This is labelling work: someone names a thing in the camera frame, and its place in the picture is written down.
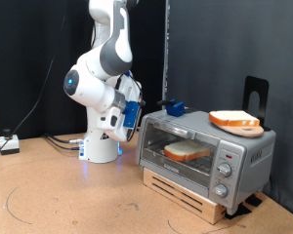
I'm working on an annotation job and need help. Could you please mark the long black cable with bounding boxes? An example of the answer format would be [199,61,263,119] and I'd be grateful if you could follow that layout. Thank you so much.
[0,0,71,169]

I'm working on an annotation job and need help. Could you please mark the black foam pad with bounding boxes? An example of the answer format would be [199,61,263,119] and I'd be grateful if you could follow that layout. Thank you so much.
[224,203,252,220]
[245,193,263,208]

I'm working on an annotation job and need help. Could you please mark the black backdrop curtain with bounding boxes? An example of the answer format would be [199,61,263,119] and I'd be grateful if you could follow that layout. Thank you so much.
[0,0,167,141]

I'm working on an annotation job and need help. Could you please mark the silver oven knob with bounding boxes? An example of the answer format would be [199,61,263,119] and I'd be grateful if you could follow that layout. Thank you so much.
[217,162,232,178]
[212,183,229,199]

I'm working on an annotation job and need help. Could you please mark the vertical aluminium pole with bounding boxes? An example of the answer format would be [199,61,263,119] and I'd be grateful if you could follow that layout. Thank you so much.
[161,0,171,110]

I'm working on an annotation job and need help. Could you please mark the grey emergency stop button box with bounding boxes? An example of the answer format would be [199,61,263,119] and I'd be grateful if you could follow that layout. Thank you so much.
[0,128,21,156]

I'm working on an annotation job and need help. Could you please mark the small round wooden board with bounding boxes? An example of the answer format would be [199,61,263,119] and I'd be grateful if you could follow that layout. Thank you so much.
[216,125,266,138]

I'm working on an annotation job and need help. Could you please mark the robot base cables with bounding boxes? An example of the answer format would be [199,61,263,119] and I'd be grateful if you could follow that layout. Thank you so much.
[43,133,86,151]

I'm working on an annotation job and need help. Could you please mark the silver toaster oven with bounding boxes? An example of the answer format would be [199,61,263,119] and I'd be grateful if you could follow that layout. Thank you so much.
[135,108,277,216]

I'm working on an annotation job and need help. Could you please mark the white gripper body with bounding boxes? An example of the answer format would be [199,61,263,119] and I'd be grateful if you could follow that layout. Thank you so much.
[111,76,144,142]

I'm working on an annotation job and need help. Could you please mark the wire oven rack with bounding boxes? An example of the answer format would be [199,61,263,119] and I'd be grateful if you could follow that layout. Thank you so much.
[145,135,216,175]

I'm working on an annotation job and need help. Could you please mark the black metal bookend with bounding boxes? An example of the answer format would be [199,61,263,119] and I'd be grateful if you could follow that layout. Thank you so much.
[242,75,272,132]

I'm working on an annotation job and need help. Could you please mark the wooden slatted crate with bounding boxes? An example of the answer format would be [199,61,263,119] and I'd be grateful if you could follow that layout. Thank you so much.
[142,167,228,226]

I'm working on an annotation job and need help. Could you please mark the white bread slice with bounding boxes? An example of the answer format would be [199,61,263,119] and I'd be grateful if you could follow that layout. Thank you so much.
[163,139,213,163]
[208,109,261,128]

